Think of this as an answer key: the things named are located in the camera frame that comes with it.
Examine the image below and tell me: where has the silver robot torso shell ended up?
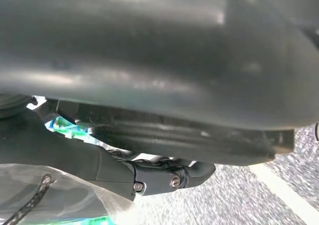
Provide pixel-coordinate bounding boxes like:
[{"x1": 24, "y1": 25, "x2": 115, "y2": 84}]
[{"x1": 0, "y1": 164, "x2": 133, "y2": 225}]

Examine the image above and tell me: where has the floor tape strip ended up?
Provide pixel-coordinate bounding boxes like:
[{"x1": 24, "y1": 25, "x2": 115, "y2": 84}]
[{"x1": 249, "y1": 164, "x2": 319, "y2": 225}]

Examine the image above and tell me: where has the black braided cable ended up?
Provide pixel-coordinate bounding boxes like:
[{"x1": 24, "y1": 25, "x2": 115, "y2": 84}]
[{"x1": 2, "y1": 174, "x2": 57, "y2": 225}]

